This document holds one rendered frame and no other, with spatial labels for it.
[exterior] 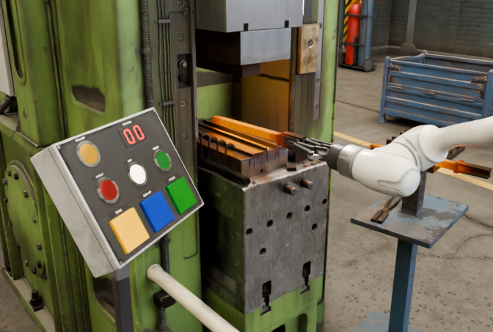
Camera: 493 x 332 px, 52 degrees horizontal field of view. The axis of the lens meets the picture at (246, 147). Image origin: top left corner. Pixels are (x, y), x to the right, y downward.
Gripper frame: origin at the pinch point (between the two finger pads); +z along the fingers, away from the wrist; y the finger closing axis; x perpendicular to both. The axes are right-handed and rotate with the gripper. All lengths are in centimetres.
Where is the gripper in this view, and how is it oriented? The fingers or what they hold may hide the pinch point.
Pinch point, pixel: (293, 141)
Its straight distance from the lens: 153.7
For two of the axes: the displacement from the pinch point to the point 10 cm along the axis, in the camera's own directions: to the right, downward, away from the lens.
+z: -6.4, -2.5, 7.3
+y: 7.7, -2.0, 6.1
